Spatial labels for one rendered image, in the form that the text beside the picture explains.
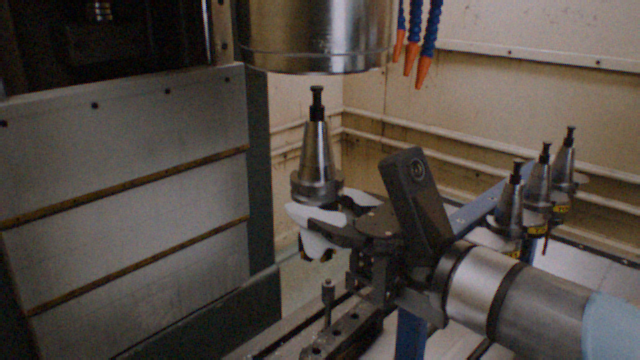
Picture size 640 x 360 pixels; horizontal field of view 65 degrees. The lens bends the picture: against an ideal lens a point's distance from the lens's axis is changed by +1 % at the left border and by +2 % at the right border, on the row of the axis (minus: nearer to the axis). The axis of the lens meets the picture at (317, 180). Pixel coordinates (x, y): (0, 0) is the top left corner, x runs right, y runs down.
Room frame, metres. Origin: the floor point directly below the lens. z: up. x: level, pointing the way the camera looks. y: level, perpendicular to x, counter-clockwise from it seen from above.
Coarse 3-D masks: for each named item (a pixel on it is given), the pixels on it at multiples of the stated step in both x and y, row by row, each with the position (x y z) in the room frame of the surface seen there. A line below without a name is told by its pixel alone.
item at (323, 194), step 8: (296, 176) 0.52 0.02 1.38; (336, 176) 0.52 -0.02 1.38; (296, 184) 0.50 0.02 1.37; (304, 184) 0.49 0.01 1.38; (312, 184) 0.50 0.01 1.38; (320, 184) 0.49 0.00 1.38; (328, 184) 0.50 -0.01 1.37; (336, 184) 0.51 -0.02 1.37; (296, 192) 0.51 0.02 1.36; (304, 192) 0.49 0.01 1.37; (312, 192) 0.49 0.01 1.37; (320, 192) 0.49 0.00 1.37; (328, 192) 0.49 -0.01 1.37; (336, 192) 0.51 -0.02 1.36; (296, 200) 0.50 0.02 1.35; (304, 200) 0.49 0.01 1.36; (312, 200) 0.49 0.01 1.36; (320, 200) 0.49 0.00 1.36; (328, 200) 0.49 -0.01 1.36
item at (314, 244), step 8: (288, 208) 0.50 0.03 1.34; (296, 208) 0.49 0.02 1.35; (304, 208) 0.49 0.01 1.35; (312, 208) 0.49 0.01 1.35; (296, 216) 0.48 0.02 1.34; (304, 216) 0.47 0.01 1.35; (312, 216) 0.47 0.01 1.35; (320, 216) 0.47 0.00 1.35; (328, 216) 0.47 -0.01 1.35; (336, 216) 0.47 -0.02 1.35; (344, 216) 0.47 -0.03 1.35; (304, 224) 0.47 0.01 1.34; (336, 224) 0.45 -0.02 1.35; (344, 224) 0.45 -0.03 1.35; (304, 232) 0.48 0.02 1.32; (312, 232) 0.47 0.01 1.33; (304, 240) 0.48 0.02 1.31; (312, 240) 0.47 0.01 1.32; (320, 240) 0.47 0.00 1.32; (304, 248) 0.48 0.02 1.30; (312, 248) 0.47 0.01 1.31; (320, 248) 0.47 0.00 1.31; (336, 248) 0.46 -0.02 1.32; (344, 248) 0.45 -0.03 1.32; (312, 256) 0.47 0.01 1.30; (320, 256) 0.47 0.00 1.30
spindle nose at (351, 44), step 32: (256, 0) 0.46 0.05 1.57; (288, 0) 0.44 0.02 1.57; (320, 0) 0.44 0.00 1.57; (352, 0) 0.45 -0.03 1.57; (384, 0) 0.47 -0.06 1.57; (256, 32) 0.46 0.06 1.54; (288, 32) 0.44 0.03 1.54; (320, 32) 0.44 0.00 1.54; (352, 32) 0.45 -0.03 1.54; (384, 32) 0.47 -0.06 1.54; (256, 64) 0.47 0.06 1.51; (288, 64) 0.45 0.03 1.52; (320, 64) 0.44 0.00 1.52; (352, 64) 0.45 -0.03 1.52; (384, 64) 0.48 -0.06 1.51
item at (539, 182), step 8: (536, 160) 0.78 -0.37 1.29; (536, 168) 0.76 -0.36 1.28; (544, 168) 0.76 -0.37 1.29; (536, 176) 0.76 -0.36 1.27; (544, 176) 0.75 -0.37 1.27; (528, 184) 0.77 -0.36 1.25; (536, 184) 0.76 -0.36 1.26; (544, 184) 0.75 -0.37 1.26; (528, 192) 0.76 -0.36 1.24; (536, 192) 0.75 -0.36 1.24; (544, 192) 0.75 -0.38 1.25; (528, 200) 0.76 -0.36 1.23; (536, 200) 0.75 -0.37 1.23; (544, 200) 0.75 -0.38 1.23
